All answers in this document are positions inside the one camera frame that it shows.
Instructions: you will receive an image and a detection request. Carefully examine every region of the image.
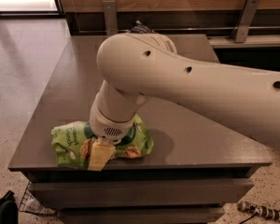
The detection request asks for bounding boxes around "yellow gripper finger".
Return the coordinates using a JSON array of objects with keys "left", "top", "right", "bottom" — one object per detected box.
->
[{"left": 88, "top": 140, "right": 116, "bottom": 172}]

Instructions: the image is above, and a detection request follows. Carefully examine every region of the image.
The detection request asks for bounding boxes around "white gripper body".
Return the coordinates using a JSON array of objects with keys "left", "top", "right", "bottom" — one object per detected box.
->
[{"left": 90, "top": 80, "right": 150, "bottom": 141}]

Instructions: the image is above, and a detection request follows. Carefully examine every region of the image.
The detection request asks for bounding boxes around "green rice chip bag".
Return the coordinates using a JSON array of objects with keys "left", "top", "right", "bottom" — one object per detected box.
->
[{"left": 51, "top": 115, "right": 154, "bottom": 168}]

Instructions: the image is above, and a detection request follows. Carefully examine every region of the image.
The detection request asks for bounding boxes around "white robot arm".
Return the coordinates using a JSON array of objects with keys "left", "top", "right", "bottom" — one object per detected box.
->
[{"left": 90, "top": 33, "right": 280, "bottom": 151}]

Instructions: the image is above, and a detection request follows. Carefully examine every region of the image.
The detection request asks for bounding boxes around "blue Kettle chip bag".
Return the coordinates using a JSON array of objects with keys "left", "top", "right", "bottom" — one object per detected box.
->
[{"left": 130, "top": 21, "right": 155, "bottom": 34}]

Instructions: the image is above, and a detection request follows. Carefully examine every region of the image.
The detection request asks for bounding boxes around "black bag on floor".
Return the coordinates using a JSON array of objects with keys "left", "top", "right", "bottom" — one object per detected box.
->
[{"left": 0, "top": 190, "right": 19, "bottom": 224}]

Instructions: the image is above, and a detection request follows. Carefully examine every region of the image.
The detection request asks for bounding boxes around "lower grey drawer front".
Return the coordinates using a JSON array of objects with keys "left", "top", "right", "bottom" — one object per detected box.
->
[{"left": 58, "top": 208, "right": 224, "bottom": 224}]

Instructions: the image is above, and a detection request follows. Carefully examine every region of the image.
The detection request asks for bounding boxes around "grey drawer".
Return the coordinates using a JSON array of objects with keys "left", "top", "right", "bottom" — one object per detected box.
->
[
  {"left": 58, "top": 208, "right": 224, "bottom": 224},
  {"left": 30, "top": 178, "right": 253, "bottom": 209}
]

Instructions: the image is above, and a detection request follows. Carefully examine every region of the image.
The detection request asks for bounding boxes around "upper grey drawer front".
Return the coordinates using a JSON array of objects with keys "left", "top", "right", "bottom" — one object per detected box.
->
[{"left": 30, "top": 178, "right": 253, "bottom": 209}]

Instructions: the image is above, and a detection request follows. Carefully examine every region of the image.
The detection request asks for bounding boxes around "power strip on floor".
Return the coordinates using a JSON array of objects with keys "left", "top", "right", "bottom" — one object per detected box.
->
[{"left": 237, "top": 201, "right": 280, "bottom": 222}]

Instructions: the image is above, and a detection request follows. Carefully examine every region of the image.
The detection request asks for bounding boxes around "wire basket on floor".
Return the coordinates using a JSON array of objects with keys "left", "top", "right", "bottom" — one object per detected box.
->
[{"left": 18, "top": 183, "right": 57, "bottom": 217}]

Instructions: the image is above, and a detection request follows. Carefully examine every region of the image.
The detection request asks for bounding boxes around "left metal bracket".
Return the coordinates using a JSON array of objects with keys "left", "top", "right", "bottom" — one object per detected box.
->
[{"left": 103, "top": 0, "right": 119, "bottom": 35}]

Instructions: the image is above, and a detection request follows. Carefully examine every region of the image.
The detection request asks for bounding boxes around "metal bracket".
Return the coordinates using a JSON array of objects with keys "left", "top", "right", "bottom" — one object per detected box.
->
[
  {"left": 103, "top": 0, "right": 119, "bottom": 35},
  {"left": 231, "top": 0, "right": 260, "bottom": 43}
]

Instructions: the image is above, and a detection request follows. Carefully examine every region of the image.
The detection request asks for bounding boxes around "right metal bracket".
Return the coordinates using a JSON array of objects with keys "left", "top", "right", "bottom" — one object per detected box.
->
[{"left": 231, "top": 0, "right": 260, "bottom": 43}]

